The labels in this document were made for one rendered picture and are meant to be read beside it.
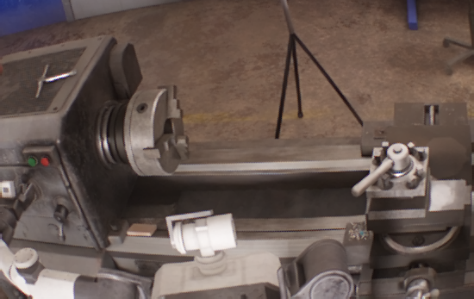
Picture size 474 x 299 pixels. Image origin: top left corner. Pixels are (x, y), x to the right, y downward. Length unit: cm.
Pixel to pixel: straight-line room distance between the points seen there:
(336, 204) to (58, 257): 93
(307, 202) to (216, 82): 211
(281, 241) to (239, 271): 73
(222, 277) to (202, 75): 321
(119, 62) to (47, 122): 37
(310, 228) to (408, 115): 55
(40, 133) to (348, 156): 99
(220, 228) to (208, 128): 274
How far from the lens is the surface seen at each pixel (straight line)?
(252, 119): 420
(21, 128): 225
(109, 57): 244
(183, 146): 238
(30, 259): 173
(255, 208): 257
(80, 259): 245
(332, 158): 252
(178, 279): 155
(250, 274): 152
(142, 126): 226
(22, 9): 630
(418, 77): 432
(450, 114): 257
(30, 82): 242
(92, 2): 590
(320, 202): 254
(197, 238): 150
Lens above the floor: 242
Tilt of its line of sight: 37 degrees down
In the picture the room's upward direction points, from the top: 16 degrees counter-clockwise
